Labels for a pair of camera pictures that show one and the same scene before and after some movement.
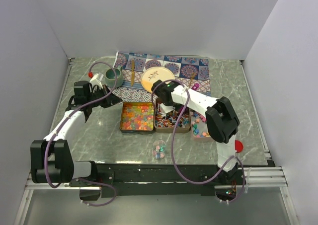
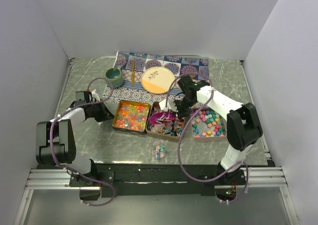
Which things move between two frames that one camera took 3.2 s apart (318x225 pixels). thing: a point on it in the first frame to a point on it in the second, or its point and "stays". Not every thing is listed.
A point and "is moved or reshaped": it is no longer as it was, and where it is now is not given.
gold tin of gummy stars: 137,117 is moved or reshaped
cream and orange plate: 153,74 stays
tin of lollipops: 165,122 is moved or reshaped
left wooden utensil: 133,72 stays
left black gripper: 111,100 to 105,114
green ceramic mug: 110,77 stays
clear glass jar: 159,149 stays
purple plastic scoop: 194,87 is moved or reshaped
